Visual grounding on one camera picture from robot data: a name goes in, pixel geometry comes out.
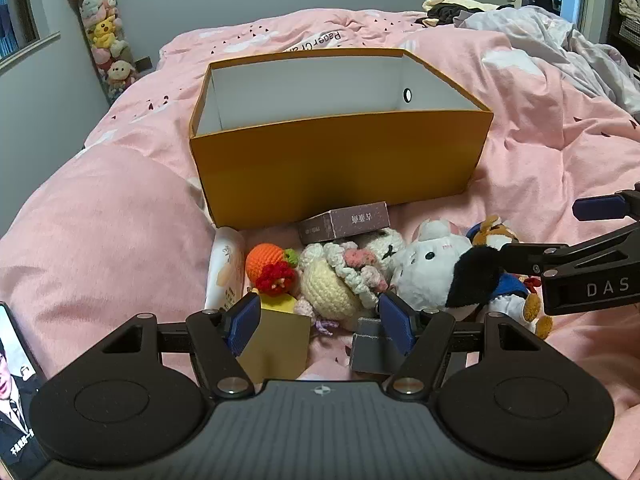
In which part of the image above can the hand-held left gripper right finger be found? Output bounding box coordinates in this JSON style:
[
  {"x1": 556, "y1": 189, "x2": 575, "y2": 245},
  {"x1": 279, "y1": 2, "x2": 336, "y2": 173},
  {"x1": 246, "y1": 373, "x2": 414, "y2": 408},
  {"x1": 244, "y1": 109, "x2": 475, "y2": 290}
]
[{"x1": 378, "y1": 292, "x2": 546, "y2": 401}]

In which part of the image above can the white lotion bottle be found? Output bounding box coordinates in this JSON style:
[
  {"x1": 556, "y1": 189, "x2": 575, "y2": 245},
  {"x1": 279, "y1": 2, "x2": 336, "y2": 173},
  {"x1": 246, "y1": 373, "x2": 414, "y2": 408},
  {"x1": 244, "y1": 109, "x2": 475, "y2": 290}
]
[{"x1": 203, "y1": 226, "x2": 246, "y2": 311}]

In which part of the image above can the yellow tape measure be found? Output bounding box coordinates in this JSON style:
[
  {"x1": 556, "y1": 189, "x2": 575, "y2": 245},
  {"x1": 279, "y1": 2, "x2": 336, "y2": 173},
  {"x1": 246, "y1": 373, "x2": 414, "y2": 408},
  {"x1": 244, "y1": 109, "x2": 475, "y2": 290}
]
[{"x1": 248, "y1": 287, "x2": 297, "y2": 316}]

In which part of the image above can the grey white duvet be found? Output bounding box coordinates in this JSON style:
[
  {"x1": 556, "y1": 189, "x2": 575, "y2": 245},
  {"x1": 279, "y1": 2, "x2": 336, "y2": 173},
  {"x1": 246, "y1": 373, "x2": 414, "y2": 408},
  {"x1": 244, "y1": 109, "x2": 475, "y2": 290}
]
[{"x1": 457, "y1": 6, "x2": 640, "y2": 128}]

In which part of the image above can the white plush rabbit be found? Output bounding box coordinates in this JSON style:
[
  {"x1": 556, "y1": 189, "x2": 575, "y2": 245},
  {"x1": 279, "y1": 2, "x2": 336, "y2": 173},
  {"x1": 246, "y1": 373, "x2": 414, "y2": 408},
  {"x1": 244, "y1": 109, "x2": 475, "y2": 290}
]
[{"x1": 390, "y1": 219, "x2": 473, "y2": 311}]

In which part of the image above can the gold cardboard box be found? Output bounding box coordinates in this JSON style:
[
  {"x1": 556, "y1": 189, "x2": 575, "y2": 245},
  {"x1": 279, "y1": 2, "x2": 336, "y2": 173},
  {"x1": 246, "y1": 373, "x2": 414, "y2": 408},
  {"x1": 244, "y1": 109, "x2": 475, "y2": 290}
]
[{"x1": 239, "y1": 307, "x2": 312, "y2": 386}]

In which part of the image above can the brown glitter card box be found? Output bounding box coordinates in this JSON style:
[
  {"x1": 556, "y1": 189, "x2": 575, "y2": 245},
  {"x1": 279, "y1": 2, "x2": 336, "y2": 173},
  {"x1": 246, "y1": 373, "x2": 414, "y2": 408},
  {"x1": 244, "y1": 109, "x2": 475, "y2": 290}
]
[{"x1": 299, "y1": 201, "x2": 391, "y2": 247}]

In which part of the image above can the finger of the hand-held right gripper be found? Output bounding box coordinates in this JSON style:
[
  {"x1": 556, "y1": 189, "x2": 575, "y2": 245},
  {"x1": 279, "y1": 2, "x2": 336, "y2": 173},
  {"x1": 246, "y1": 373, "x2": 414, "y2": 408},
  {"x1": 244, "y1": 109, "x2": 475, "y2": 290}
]
[
  {"x1": 573, "y1": 187, "x2": 640, "y2": 222},
  {"x1": 500, "y1": 224, "x2": 640, "y2": 278}
]

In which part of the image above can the crochet bunny doll with bouquet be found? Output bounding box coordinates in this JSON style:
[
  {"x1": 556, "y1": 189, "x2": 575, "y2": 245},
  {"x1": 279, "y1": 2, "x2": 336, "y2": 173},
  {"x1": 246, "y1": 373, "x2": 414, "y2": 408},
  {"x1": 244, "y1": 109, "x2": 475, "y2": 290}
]
[{"x1": 295, "y1": 227, "x2": 407, "y2": 333}]

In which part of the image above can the calico cat plush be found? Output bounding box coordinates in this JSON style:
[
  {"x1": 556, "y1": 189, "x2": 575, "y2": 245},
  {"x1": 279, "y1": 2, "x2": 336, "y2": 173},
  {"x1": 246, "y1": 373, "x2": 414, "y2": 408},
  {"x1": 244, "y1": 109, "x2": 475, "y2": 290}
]
[{"x1": 446, "y1": 215, "x2": 553, "y2": 341}]

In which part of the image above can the smartphone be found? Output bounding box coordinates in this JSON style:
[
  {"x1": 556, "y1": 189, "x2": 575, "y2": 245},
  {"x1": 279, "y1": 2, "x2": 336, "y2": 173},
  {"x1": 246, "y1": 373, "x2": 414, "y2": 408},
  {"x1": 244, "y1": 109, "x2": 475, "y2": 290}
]
[{"x1": 0, "y1": 301, "x2": 48, "y2": 480}]

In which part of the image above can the crochet orange toy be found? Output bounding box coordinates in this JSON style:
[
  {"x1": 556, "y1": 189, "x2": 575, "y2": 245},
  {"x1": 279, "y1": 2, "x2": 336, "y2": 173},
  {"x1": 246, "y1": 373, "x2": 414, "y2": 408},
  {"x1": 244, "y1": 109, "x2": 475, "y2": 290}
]
[{"x1": 244, "y1": 243, "x2": 301, "y2": 296}]

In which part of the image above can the cream cloth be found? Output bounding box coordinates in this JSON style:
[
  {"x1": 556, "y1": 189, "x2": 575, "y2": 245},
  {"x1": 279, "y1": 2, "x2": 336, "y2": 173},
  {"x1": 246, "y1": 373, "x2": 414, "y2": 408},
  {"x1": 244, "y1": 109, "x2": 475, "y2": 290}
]
[{"x1": 422, "y1": 0, "x2": 501, "y2": 12}]

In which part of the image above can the dark shelf unit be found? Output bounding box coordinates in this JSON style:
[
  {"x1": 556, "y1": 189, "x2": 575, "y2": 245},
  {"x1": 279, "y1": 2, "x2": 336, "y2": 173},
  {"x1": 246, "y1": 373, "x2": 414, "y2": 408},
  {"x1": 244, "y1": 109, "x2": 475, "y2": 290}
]
[{"x1": 607, "y1": 0, "x2": 640, "y2": 56}]

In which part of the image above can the clear tube of plush toys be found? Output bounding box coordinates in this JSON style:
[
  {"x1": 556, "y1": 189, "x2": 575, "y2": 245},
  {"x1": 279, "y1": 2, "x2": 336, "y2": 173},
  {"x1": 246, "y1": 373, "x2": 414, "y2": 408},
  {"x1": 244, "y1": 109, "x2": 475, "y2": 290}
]
[{"x1": 65, "y1": 0, "x2": 141, "y2": 106}]

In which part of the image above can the black clothing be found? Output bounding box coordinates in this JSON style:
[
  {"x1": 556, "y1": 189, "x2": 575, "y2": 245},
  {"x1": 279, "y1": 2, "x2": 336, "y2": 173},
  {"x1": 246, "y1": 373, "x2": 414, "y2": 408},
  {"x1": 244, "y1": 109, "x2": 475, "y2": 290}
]
[{"x1": 415, "y1": 4, "x2": 516, "y2": 28}]

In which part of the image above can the dark grey box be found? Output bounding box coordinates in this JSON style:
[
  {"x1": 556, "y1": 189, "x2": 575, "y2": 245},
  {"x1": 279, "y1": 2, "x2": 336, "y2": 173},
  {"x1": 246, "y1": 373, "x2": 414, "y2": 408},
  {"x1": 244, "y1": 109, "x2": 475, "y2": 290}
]
[{"x1": 350, "y1": 316, "x2": 408, "y2": 376}]

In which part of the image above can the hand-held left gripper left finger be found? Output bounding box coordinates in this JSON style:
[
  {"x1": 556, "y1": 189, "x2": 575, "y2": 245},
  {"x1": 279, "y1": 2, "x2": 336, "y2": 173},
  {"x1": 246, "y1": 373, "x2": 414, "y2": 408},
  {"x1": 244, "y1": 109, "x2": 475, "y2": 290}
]
[{"x1": 95, "y1": 294, "x2": 262, "y2": 401}]

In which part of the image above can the window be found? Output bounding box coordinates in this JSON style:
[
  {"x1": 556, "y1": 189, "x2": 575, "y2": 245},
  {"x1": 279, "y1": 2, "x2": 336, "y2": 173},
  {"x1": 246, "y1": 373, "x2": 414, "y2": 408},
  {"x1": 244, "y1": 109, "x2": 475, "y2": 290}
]
[{"x1": 0, "y1": 0, "x2": 61, "y2": 76}]

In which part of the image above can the orange cardboard box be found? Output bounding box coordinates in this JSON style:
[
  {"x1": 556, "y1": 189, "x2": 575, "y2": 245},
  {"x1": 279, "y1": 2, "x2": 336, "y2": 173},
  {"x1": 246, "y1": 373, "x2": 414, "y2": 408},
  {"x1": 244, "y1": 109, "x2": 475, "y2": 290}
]
[{"x1": 188, "y1": 49, "x2": 495, "y2": 227}]

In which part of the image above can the pink printed blanket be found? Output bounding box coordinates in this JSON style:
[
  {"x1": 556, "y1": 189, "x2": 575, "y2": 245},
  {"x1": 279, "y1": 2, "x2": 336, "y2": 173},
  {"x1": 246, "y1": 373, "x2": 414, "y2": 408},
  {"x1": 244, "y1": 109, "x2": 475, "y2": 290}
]
[{"x1": 0, "y1": 9, "x2": 640, "y2": 480}]

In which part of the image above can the pink fleece pillow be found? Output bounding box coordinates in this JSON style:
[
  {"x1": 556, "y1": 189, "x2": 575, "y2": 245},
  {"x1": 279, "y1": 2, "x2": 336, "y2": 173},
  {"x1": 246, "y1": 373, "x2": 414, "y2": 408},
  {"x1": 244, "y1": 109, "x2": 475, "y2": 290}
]
[{"x1": 0, "y1": 145, "x2": 221, "y2": 461}]

